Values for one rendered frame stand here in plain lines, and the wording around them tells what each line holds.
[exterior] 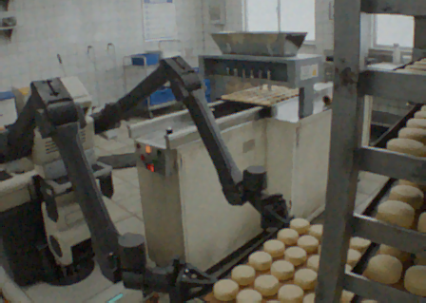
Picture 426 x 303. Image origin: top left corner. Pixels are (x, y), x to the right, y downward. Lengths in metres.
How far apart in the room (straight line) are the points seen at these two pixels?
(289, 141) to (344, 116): 1.73
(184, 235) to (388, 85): 1.58
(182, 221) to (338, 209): 1.45
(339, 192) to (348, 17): 0.19
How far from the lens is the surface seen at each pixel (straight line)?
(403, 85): 0.42
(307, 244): 0.92
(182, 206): 1.82
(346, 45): 0.41
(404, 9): 0.42
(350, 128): 0.42
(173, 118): 2.06
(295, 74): 2.04
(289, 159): 2.18
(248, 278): 0.81
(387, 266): 0.57
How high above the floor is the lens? 1.39
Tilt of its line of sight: 19 degrees down
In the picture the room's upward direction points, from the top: 2 degrees counter-clockwise
